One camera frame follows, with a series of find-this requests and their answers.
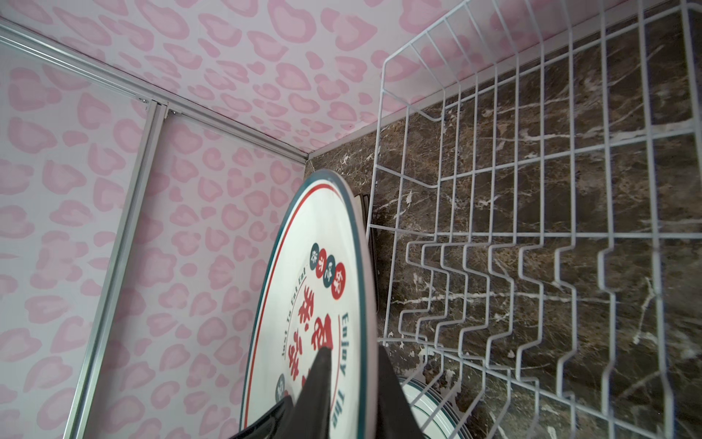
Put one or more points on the aluminium corner post left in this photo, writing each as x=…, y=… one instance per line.
x=62, y=56

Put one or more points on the white round plate patterned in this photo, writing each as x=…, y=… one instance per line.
x=318, y=292

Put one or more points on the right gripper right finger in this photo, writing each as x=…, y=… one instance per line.
x=394, y=416

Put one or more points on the white wire dish rack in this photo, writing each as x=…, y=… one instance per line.
x=539, y=219

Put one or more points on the aluminium frame strut left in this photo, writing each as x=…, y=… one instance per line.
x=96, y=347

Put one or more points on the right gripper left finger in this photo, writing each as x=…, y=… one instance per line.
x=309, y=417

